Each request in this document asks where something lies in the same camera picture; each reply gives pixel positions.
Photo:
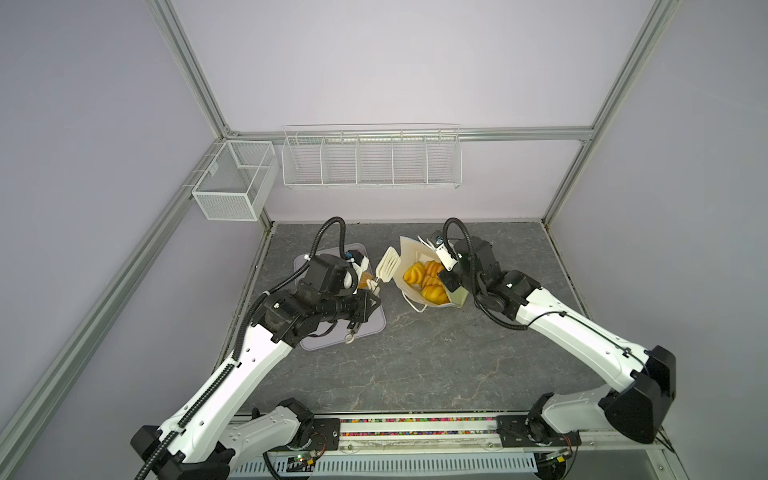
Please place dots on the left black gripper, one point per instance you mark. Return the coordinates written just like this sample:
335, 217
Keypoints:
364, 299

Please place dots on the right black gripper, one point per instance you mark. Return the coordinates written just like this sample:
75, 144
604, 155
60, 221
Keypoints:
448, 281

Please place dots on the lavender plastic tray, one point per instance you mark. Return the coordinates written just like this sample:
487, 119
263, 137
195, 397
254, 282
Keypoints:
375, 324

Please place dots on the printed paper gift bag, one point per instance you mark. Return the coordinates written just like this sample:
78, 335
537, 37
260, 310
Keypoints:
412, 251

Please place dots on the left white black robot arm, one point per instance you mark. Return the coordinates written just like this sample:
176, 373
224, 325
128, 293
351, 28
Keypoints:
199, 441

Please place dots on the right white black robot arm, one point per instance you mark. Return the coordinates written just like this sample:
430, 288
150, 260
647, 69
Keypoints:
639, 383

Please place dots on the yellow fake bread in bag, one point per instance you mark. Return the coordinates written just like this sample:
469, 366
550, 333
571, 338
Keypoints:
425, 278

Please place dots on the small white mesh basket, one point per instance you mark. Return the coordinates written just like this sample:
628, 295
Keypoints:
237, 181

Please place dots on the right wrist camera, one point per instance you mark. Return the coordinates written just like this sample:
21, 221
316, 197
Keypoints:
446, 257

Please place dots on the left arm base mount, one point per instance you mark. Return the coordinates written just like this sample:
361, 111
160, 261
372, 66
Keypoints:
320, 433

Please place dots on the long white wire basket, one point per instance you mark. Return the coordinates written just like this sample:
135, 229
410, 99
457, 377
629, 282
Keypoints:
372, 156

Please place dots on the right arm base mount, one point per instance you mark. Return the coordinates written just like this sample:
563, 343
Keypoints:
518, 431

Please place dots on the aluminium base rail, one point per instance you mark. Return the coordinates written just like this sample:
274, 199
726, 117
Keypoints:
400, 443

